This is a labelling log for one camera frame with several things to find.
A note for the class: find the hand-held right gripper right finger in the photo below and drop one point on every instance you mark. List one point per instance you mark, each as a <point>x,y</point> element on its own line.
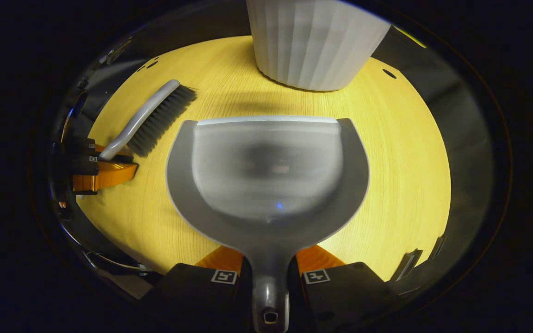
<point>340,296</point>

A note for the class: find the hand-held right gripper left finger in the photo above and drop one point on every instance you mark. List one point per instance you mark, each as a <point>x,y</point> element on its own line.
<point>201,296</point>

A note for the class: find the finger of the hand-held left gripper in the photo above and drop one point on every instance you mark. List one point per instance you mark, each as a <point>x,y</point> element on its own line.
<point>88,145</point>
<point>109,175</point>

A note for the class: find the small grey broom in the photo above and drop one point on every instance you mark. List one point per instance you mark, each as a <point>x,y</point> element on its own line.
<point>155,118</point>

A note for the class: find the grey dustpan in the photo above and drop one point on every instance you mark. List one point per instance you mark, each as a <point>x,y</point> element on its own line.
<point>266,175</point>

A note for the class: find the white ribbed garbage bin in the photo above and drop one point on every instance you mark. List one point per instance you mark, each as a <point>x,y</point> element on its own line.
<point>315,41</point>

